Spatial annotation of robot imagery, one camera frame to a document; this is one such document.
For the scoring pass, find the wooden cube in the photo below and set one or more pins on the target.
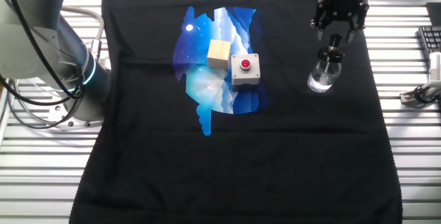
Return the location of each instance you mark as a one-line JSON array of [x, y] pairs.
[[218, 53]]

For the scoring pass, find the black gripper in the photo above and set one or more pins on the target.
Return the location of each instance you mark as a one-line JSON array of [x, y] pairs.
[[346, 0]]

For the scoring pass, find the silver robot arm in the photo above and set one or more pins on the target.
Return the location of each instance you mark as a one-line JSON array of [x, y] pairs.
[[27, 27]]

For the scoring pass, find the black cloth with blue print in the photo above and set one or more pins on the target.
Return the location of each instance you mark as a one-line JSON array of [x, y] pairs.
[[241, 165]]

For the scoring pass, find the aluminium camera bracket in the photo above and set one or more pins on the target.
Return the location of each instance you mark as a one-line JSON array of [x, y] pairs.
[[408, 98]]

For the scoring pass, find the clear glass jar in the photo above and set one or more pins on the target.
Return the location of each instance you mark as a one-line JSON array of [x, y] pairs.
[[320, 81]]

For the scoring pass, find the black keyboard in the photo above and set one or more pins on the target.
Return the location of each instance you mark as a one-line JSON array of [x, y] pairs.
[[430, 39]]

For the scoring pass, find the small silver exterior camera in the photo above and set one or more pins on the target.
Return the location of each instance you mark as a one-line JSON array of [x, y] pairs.
[[435, 67]]

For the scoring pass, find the grey box with red button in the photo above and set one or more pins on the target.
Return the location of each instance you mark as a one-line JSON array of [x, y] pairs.
[[244, 72]]

